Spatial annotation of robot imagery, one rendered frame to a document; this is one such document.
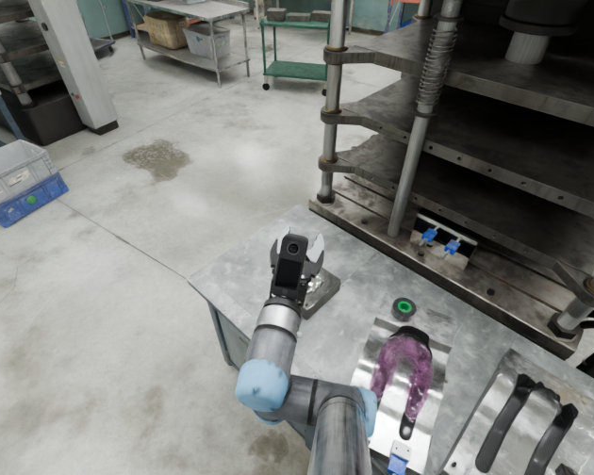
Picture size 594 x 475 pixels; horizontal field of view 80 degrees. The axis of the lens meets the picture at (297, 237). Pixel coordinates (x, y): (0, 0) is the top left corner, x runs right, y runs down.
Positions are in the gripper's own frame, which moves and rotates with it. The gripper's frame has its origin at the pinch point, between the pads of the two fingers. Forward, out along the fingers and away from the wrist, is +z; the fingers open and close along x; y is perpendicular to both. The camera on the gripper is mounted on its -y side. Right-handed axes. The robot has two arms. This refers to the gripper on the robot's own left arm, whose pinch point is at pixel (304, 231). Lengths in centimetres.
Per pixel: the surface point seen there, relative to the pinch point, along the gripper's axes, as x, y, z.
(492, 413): 65, 48, -5
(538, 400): 76, 42, -1
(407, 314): 39, 46, 20
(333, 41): -8, -10, 95
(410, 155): 32, 18, 76
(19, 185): -241, 153, 133
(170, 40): -278, 144, 486
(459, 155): 48, 12, 71
